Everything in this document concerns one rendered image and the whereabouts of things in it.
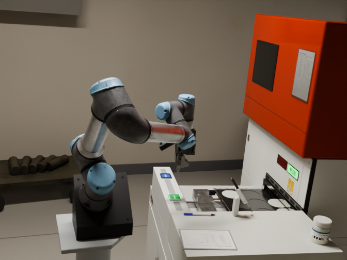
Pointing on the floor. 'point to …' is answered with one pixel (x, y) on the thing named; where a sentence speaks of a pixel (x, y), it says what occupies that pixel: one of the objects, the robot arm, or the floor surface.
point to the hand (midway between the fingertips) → (176, 169)
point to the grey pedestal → (69, 244)
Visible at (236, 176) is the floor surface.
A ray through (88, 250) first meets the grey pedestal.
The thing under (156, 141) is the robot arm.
